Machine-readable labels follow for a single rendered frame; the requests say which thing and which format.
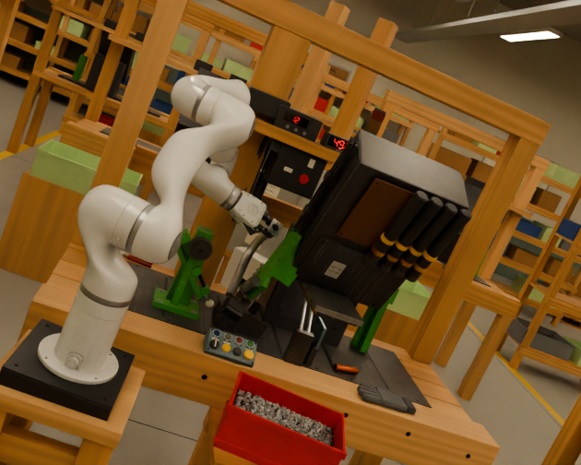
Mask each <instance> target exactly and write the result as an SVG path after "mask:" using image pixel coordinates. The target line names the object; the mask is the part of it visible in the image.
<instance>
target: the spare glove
mask: <svg viewBox="0 0 581 465"><path fill-rule="evenodd" d="M357 391H358V395H359V396H362V399H363V400H366V401H370V402H372V403H376V404H381V405H382V406H384V407H387V408H389V409H393V410H396V411H401V412H408V413H411V414H415V412H416V408H415V407H414V405H413V404H412V402H411V401H410V399H407V398H404V397H400V395H398V394H396V393H393V392H390V391H388V390H386V389H384V388H382V387H379V386H376V387H371V386H369V385H366V384H363V383H360V385H359V386H358V387H357Z"/></svg>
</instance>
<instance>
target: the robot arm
mask: <svg viewBox="0 0 581 465"><path fill-rule="evenodd" d="M250 99H251V97H250V91H249V89H248V88H247V86H246V85H245V83H244V82H242V81H241V80H239V79H221V78H216V77H209V76H203V75H192V76H187V77H182V78H181V79H179V80H178V81H176V82H175V84H174V85H173V86H172V92H171V101H172V106H173V107H174V108H175V109H176V111H177V112H179V113H180V114H182V115H183V116H185V117H187V118H189V119H191V120H193V121H195V122H197V123H199V124H201V125H203V126H202V127H196V128H187V129H183V130H180V131H177V132H176V133H174V134H173V135H172V136H171V137H170V138H169V139H168V140H167V142H166V143H165V144H164V146H163V147H162V148H161V150H160V152H159V153H158V155H157V157H156V159H155V161H154V162H153V164H152V169H151V178H152V183H153V185H154V188H155V190H156V192H157V194H158V196H159V198H160V204H159V205H158V206H154V205H153V204H150V203H148V202H147V201H145V200H143V199H142V198H140V197H137V196H135V195H133V194H131V193H129V192H126V191H124V190H123V189H121V188H119V187H116V186H113V185H99V186H96V187H94V188H92V189H91V190H90V191H89V192H88V193H87V194H86V195H85V196H84V198H83V199H82V201H81V203H80V205H79V209H78V214H77V221H78V227H79V231H80V234H81V238H82V241H83V244H84V246H85V249H86V253H87V257H88V264H87V267H86V271H85V274H84V276H83V279H82V281H81V283H80V285H79V288H78V290H77V294H76V297H75V299H74V302H73V303H72V306H71V308H70V311H69V313H68V316H67V318H66V321H65V324H64V326H63V329H62V331H61V333H58V334H53V335H50V336H48V337H46V338H44V339H43V340H42V341H41V343H40V344H39V347H38V350H37V352H38V356H39V359H40V361H41V363H42V364H43V365H44V366H45V367H46V368H47V369H48V370H50V371H51V372H52V373H54V374H55V375H57V376H60V377H62V378H63V379H66V380H69V381H71V382H75V383H79V384H86V385H97V384H102V383H106V382H108V381H110V380H111V379H113V378H114V377H115V375H116V373H117V371H118V361H117V359H116V357H115V356H114V354H113V353H112V352H111V347H112V346H113V342H114V340H115V338H116V335H117V333H118V331H119V328H120V326H121V325H122V322H123V320H124V317H125V314H126V312H127V309H128V307H129V305H130V303H131V301H132V299H133V296H134V294H135V291H136V286H137V276H136V273H135V272H134V271H133V270H132V268H131V267H130V266H129V265H128V263H127V262H126V261H125V259H124V257H123V256H122V254H121V252H120V250H119V248H120V249H122V250H124V251H125V252H127V253H129V254H131V255H133V256H136V257H138V258H140V259H142V260H144V261H147V262H149V263H153V264H161V263H165V262H167V261H169V260H170V259H172V258H173V257H174V256H175V255H176V253H177V251H178V249H179V246H180V245H181V240H182V236H183V216H184V198H185V195H186V192H187V189H188V187H189V185H190V184H192V185H193V186H195V187H196V188H197V189H198V190H200V191H201V192H202V193H204V194H205V195H206V196H208V197H209V198H210V199H212V200H213V201H214V202H216V203H217V204H218V205H219V206H221V207H222V208H223V209H227V210H228V212H229V214H230V215H231V216H232V217H233V218H234V219H235V220H236V221H237V222H238V223H239V224H240V225H242V226H243V227H244V228H245V229H246V230H247V231H248V233H249V234H250V235H253V234H255V233H262V234H263V235H264V236H266V237H267V238H269V239H270V238H272V237H274V236H273V235H272V234H270V233H269V232H267V228H265V227H264V226H262V225H261V224H260V223H259V222H260V221H261V220H263V221H265V224H266V225H267V226H268V227H269V225H270V223H271V222H272V220H271V217H270V216H269V214H268V211H267V205H266V204H265V203H263V202H262V201H261V200H259V199H258V198H256V197H254V196H253V195H251V194H249V193H247V192H245V191H241V189H240V188H239V187H238V186H237V185H235V184H234V183H233V182H231V181H230V179H229V177H230V175H231V172H232V170H233V168H234V165H235V162H236V160H237V157H238V153H239V150H238V148H237V147H239V146H240V145H242V144H243V143H244V142H245V141H246V140H247V139H248V138H249V137H250V136H251V135H252V133H253V132H254V129H255V113H254V111H253V110H252V108H251V107H250V106H249V104H250ZM208 157H209V158H210V159H211V162H210V164H208V163H207V162H206V159H207V158H208ZM252 228H254V230H253V229H252Z"/></svg>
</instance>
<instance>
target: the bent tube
mask: <svg viewBox="0 0 581 465"><path fill-rule="evenodd" d="M282 226H283V224H281V223H280V222H279V221H277V220H276V219H273V220H272V222H271V223H270V225H269V227H267V232H269V233H270V234H272V235H273V236H275V237H276V238H277V237H278V236H279V232H280V230H281V228H282ZM266 239H267V237H266V236H264V235H263V234H262V233H260V234H258V235H257V236H256V238H255V239H254V240H253V241H252V242H251V243H250V244H249V246H248V247H247V249H246V250H245V252H244V253H243V256H242V258H241V260H240V263H239V265H238V267H237V269H236V270H235V273H234V275H233V277H232V279H231V283H230V285H229V287H228V289H227V291H226V293H225V295H226V296H227V297H229V298H233V297H234V295H235V293H236V291H237V289H238V287H239V285H240V282H241V280H242V278H243V274H244V272H245V271H246V268H247V266H248V264H249V262H250V260H251V258H252V256H253V254H254V253H255V251H256V249H257V248H258V247H259V246H260V245H261V244H262V243H263V242H264V241H265V240H266Z"/></svg>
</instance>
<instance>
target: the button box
mask: <svg viewBox="0 0 581 465"><path fill-rule="evenodd" d="M214 330H216V329H214V328H210V329H209V330H208V332H207V334H206V336H205V337H204V340H203V347H204V353H207V354H210V355H214V356H217V357H219V358H222V359H225V360H228V361H232V362H235V363H237V364H242V365H245V366H249V367H252V368H253V366H254V363H255V352H256V346H257V342H254V341H253V344H254V346H253V347H249V346H248V345H247V341H249V340H247V339H244V338H242V339H243V342H242V343H238V342H237V341H236V339H237V338H238V336H235V335H232V334H231V339H230V340H227V339H226V338H225V334H227V332H224V331H221V330H219V332H220V335H219V336H216V335H215V334H214ZM217 330H218V329H217ZM212 340H217V341H218V342H219V347H218V348H217V349H214V348H212V347H211V346H210V342H211V341H212ZM225 343H227V344H229V345H230V346H231V349H230V350H229V351H228V352H225V351H224V350H222V346H223V344H225ZM236 347H239V348H241V349H242V353H241V354H240V355H235V354H234V352H233V350H234V349H235V348H236ZM247 350H250V351H252V352H253V354H254V358H253V359H252V360H247V359H245V357H244V352H245V351H247Z"/></svg>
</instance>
